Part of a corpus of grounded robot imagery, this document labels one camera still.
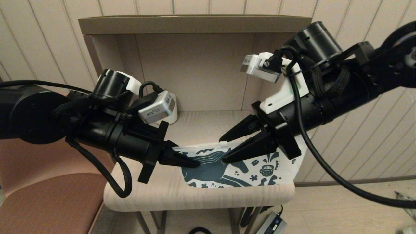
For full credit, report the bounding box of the white horse print pouch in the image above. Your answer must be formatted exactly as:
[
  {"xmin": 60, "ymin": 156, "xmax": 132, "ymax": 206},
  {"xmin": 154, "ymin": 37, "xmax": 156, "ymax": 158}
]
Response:
[{"xmin": 172, "ymin": 135, "xmax": 307, "ymax": 189}]

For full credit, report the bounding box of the white ribbed ceramic mug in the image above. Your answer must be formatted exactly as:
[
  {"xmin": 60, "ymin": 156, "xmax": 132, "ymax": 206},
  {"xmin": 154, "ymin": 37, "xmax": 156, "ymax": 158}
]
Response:
[{"xmin": 156, "ymin": 93, "xmax": 178, "ymax": 126}]

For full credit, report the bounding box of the beige wooden table with hutch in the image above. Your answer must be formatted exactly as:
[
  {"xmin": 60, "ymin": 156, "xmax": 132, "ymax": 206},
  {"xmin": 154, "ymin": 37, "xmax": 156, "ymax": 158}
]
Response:
[{"xmin": 78, "ymin": 15, "xmax": 312, "ymax": 234}]

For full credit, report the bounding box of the grey crumpled floor object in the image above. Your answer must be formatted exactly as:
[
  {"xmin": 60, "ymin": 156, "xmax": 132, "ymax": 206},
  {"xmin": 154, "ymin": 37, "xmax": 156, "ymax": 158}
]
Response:
[{"xmin": 394, "ymin": 192, "xmax": 416, "ymax": 222}]

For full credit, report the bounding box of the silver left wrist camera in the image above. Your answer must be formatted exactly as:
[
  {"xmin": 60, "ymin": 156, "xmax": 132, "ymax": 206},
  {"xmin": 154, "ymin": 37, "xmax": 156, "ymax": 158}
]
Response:
[{"xmin": 128, "ymin": 90, "xmax": 176, "ymax": 125}]

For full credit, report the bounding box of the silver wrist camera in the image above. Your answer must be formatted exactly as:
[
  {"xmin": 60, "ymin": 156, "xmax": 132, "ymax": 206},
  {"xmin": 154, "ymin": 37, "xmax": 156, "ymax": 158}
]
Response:
[
  {"xmin": 128, "ymin": 90, "xmax": 176, "ymax": 125},
  {"xmin": 240, "ymin": 52, "xmax": 310, "ymax": 115}
]

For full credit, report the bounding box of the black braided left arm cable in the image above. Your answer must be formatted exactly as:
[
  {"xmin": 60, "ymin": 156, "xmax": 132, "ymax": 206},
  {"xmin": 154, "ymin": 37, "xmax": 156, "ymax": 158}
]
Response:
[{"xmin": 67, "ymin": 138, "xmax": 133, "ymax": 199}]

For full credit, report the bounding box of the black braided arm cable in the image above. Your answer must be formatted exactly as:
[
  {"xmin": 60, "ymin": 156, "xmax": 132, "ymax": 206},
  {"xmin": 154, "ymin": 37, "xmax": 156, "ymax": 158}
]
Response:
[
  {"xmin": 304, "ymin": 55, "xmax": 351, "ymax": 98},
  {"xmin": 67, "ymin": 138, "xmax": 133, "ymax": 199}
]

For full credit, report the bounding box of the black left camera cable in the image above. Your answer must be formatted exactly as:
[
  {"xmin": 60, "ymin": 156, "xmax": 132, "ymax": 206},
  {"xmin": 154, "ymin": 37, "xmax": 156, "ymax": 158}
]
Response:
[{"xmin": 0, "ymin": 79, "xmax": 165, "ymax": 98}]

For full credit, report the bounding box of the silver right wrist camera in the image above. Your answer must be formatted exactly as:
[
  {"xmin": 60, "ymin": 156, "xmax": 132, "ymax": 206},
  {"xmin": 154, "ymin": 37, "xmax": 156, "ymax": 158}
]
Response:
[{"xmin": 240, "ymin": 52, "xmax": 310, "ymax": 115}]

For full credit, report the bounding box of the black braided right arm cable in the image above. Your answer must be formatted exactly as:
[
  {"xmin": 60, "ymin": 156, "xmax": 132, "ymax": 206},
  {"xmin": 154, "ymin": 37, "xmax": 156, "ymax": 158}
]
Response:
[{"xmin": 304, "ymin": 55, "xmax": 351, "ymax": 98}]

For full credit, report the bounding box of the thick black right camera cable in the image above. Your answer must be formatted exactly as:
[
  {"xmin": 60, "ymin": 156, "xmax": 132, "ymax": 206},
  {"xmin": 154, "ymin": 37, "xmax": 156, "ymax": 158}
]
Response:
[{"xmin": 265, "ymin": 45, "xmax": 416, "ymax": 209}]

